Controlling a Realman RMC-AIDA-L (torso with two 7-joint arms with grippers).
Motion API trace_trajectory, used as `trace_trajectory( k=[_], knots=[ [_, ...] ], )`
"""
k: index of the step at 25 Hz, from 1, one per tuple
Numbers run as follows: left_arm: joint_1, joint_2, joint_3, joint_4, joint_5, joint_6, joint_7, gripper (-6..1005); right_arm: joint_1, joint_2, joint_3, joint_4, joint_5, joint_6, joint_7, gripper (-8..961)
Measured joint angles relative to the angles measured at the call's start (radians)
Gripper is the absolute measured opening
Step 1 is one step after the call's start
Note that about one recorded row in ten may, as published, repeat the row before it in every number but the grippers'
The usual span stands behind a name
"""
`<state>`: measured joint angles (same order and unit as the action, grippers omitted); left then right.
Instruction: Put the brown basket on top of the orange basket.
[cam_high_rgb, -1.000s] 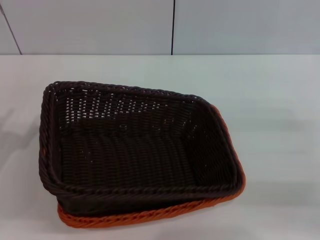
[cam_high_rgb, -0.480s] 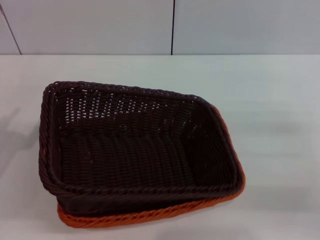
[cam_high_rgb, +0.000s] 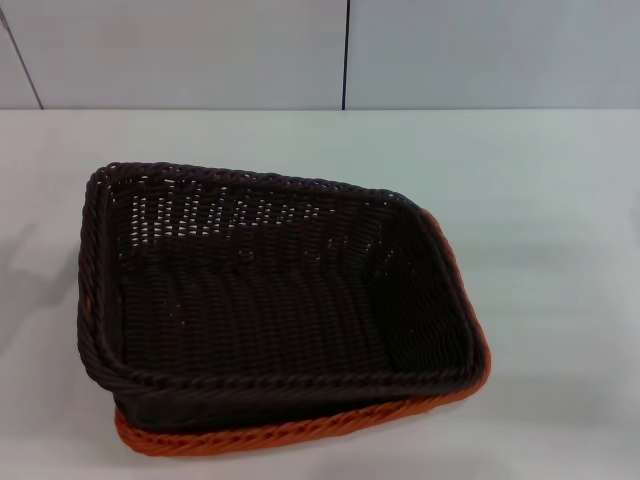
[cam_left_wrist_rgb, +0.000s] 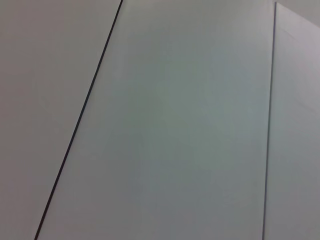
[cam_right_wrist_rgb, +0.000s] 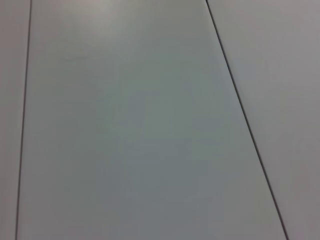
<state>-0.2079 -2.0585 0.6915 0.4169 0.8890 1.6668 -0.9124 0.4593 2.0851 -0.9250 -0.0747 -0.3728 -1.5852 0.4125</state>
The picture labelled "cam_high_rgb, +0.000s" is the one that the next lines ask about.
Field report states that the orange woven plastic basket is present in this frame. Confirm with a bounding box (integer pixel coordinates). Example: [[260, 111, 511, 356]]
[[113, 207, 494, 459]]

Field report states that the dark brown woven plastic basket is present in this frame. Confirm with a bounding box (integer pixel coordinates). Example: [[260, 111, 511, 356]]
[[77, 160, 484, 424]]

